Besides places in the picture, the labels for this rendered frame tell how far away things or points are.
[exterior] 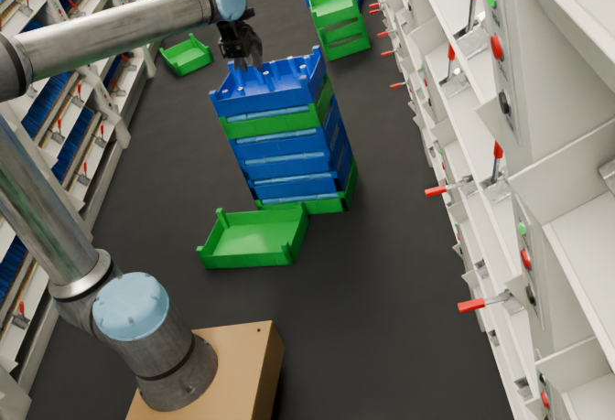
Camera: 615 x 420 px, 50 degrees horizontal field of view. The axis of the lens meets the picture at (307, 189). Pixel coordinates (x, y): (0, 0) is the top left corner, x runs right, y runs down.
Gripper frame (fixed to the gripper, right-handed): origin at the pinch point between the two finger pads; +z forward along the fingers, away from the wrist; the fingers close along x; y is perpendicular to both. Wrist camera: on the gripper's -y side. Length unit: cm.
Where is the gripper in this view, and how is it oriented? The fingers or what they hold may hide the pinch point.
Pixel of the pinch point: (252, 65)
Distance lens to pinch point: 187.8
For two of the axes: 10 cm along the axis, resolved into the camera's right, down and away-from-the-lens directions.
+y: -1.9, 7.7, -6.1
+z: 2.3, 6.4, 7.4
